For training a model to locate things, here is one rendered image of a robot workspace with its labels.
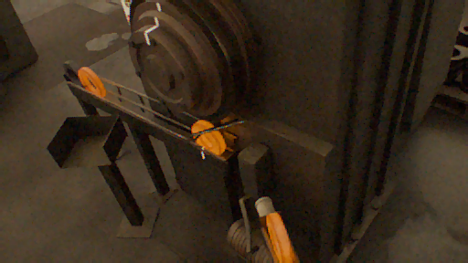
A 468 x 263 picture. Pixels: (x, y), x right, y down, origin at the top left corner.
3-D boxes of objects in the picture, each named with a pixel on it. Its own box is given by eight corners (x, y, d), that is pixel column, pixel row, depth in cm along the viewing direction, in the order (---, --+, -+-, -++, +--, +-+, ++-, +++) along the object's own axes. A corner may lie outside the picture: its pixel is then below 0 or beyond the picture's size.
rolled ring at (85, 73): (103, 105, 201) (108, 101, 202) (99, 83, 186) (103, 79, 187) (80, 86, 205) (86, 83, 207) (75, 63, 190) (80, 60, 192)
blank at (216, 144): (192, 115, 144) (186, 120, 142) (219, 125, 134) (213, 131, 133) (204, 144, 153) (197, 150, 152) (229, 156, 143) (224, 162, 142)
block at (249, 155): (260, 179, 147) (254, 137, 131) (276, 188, 143) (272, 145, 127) (243, 196, 142) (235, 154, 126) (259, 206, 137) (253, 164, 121)
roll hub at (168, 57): (154, 89, 131) (129, 15, 112) (209, 116, 115) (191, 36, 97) (142, 97, 128) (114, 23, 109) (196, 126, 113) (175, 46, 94)
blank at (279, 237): (283, 249, 119) (273, 253, 119) (272, 205, 117) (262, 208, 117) (297, 272, 104) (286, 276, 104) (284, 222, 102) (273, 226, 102)
